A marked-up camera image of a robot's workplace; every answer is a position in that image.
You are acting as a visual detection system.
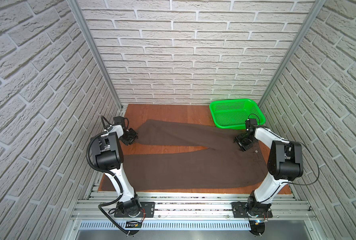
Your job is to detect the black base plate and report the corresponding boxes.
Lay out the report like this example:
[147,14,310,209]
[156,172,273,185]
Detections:
[114,202,155,220]
[232,202,273,219]

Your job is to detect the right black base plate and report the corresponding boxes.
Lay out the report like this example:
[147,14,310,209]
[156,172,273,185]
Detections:
[232,202,273,219]

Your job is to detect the small black electronics box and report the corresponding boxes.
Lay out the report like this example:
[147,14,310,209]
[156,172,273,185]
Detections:
[125,221,143,229]

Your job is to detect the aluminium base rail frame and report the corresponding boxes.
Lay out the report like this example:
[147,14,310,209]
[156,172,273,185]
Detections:
[62,187,326,240]

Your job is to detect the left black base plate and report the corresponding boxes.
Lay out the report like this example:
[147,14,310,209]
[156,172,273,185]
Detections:
[114,202,155,220]

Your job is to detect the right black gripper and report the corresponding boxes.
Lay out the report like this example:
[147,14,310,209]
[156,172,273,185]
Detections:
[233,132,255,152]

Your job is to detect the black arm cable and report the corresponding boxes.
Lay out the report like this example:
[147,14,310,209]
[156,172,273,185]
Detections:
[86,115,127,236]
[281,149,320,186]

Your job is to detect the brown trousers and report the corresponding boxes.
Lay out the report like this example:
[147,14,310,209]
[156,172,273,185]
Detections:
[124,120,268,191]

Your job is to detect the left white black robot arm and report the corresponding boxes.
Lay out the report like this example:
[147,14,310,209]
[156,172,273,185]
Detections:
[86,116,142,218]

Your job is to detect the green plastic basket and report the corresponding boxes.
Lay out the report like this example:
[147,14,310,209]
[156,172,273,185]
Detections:
[209,99,266,130]

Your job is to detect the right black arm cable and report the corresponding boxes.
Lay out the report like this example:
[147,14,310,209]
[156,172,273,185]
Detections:
[281,149,320,186]

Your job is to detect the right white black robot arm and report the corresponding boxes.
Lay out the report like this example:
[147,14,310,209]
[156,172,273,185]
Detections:
[234,118,303,218]

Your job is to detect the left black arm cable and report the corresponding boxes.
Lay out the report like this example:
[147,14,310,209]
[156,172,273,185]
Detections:
[86,115,127,236]

